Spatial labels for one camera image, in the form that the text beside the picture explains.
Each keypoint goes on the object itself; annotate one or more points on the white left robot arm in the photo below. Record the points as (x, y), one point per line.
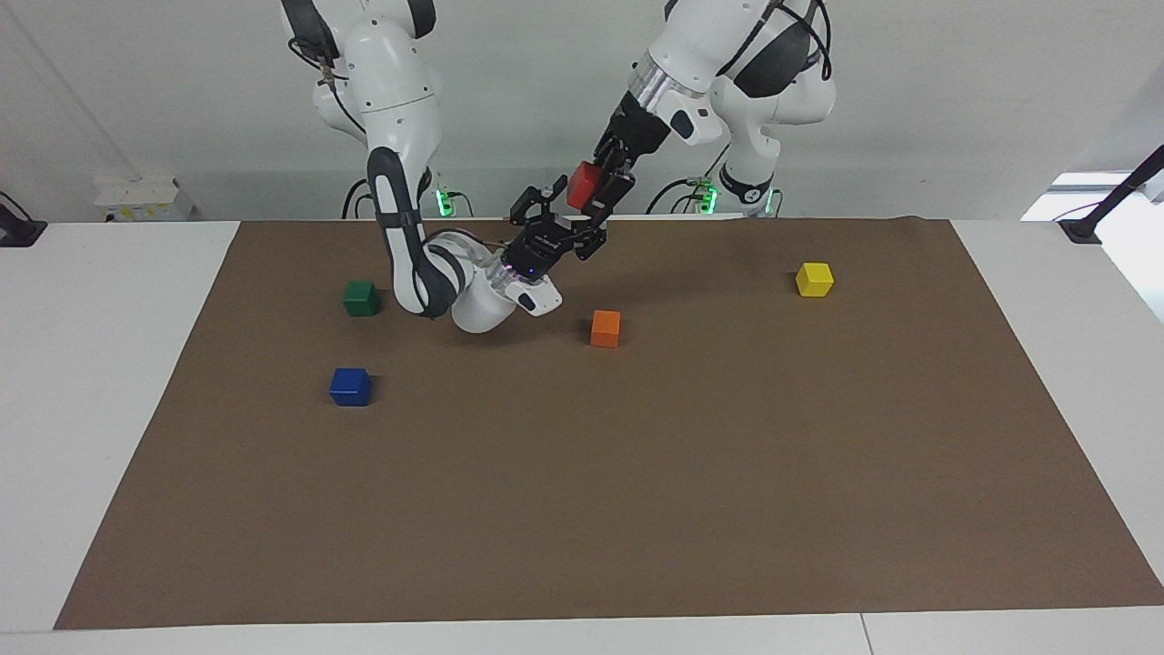
(782, 91)

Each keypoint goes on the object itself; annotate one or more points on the red block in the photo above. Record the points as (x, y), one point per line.
(583, 186)

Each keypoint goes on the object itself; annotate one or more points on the white box with yellow labels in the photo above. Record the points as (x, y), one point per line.
(145, 196)

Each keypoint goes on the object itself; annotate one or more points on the black table clamp mount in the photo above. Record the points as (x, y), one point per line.
(18, 229)
(1105, 205)

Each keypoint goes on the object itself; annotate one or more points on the blue block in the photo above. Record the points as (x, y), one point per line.
(350, 387)

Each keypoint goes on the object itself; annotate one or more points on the brown table mat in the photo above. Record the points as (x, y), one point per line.
(582, 500)

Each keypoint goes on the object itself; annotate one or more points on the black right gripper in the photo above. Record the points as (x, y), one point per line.
(536, 255)

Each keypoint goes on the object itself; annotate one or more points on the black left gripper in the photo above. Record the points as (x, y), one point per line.
(637, 136)

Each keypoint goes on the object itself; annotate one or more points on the orange block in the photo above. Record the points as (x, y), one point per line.
(606, 329)

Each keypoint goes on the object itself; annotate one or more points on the green block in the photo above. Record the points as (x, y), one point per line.
(361, 298)

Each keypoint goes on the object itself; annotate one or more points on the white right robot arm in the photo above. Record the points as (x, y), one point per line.
(400, 109)

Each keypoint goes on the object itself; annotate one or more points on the yellow block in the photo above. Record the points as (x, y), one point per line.
(815, 280)

